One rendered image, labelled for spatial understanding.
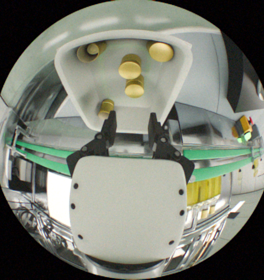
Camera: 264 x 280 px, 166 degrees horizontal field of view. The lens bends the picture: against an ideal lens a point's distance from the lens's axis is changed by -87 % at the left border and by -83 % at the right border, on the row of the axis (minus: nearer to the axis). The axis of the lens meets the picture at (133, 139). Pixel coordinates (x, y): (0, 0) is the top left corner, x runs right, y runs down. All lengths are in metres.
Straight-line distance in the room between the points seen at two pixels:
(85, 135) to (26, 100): 0.64
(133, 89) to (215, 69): 0.21
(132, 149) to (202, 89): 0.26
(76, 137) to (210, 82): 0.43
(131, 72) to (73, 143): 0.28
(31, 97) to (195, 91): 0.93
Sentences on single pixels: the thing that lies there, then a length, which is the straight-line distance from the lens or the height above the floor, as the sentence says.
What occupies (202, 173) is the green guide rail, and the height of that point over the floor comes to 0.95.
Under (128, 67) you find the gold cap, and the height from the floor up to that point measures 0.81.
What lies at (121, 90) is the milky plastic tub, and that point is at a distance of 0.24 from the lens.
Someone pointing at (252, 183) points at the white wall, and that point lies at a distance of 6.44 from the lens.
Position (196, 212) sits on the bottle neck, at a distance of 0.45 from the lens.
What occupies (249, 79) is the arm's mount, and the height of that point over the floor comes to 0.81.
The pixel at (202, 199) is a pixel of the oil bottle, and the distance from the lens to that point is 0.44.
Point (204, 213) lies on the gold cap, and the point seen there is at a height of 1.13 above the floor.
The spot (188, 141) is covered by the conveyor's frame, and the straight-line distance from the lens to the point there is 0.24.
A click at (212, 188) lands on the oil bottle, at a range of 0.46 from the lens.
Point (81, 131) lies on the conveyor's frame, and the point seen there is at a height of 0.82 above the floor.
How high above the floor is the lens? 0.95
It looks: 23 degrees down
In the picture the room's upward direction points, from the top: 177 degrees counter-clockwise
